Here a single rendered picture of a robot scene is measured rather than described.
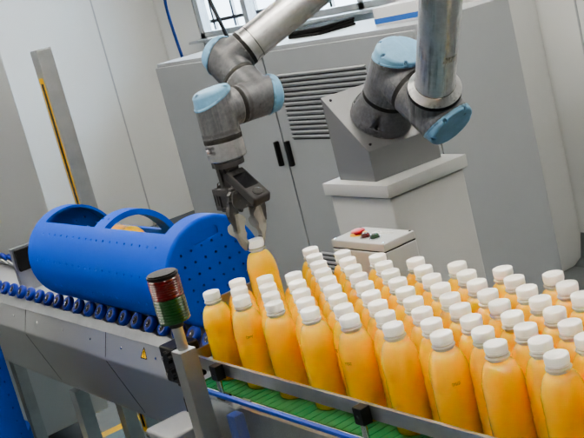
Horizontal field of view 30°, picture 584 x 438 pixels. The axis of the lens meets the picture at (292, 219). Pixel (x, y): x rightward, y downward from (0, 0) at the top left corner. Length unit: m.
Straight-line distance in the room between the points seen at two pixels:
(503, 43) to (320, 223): 1.23
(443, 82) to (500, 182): 1.55
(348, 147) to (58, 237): 0.89
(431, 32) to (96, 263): 1.07
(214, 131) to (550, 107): 3.24
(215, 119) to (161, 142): 6.03
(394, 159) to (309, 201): 1.83
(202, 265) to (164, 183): 5.83
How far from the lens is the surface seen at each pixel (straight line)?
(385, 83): 3.14
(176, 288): 2.10
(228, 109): 2.47
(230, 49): 2.60
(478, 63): 4.39
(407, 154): 3.29
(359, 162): 3.26
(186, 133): 5.87
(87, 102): 8.23
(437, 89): 2.98
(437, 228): 3.29
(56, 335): 3.46
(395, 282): 2.20
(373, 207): 3.24
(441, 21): 2.78
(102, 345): 3.16
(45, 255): 3.28
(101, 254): 2.94
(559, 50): 5.44
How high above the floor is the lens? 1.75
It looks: 12 degrees down
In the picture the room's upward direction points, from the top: 14 degrees counter-clockwise
